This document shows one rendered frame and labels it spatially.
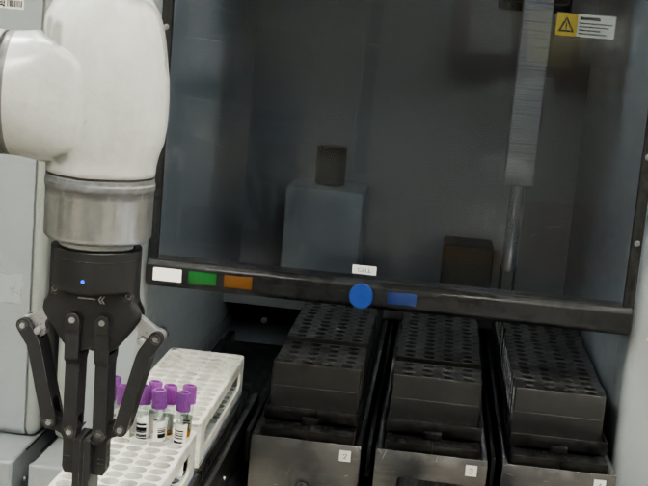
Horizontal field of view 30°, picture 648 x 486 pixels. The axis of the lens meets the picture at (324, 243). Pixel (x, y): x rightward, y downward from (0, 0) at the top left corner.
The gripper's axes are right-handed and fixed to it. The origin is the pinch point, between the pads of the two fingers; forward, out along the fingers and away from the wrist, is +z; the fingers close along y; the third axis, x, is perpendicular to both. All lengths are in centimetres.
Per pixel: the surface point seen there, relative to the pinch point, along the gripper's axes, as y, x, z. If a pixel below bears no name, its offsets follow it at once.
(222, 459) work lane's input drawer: -6.6, -33.1, 10.0
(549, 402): -44, -50, 4
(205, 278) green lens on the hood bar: -0.5, -48.5, -7.6
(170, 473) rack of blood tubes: -5.0, -11.9, 4.0
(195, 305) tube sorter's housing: 8, -85, 5
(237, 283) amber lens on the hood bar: -4.5, -48.5, -7.4
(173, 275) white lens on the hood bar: 3.7, -48.5, -7.5
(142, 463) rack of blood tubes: -1.6, -14.5, 4.2
